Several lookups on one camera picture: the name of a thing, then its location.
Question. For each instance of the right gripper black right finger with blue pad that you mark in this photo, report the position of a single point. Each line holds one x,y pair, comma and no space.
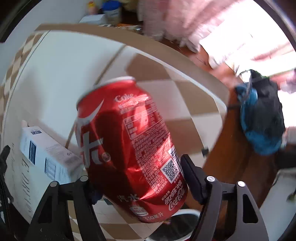
228,209

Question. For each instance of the red coke can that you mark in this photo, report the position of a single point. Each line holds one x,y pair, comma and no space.
128,151

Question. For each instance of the white round trash bin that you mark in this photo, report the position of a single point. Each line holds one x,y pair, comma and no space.
178,227

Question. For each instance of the white blue carton box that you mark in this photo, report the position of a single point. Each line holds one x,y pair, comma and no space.
52,158

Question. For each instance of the pile of dark blue clothes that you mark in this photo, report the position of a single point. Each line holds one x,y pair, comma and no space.
261,115

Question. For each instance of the checkered brown white tablecloth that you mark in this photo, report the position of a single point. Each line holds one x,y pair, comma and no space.
58,64

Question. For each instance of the pink floral curtain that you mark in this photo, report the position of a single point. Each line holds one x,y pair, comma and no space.
240,34

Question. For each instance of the small orange bottle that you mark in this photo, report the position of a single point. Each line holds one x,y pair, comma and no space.
91,7

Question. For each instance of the blue lid white jar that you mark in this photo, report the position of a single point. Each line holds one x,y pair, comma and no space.
112,10

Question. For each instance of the brown paper bag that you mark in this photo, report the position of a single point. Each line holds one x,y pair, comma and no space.
129,5

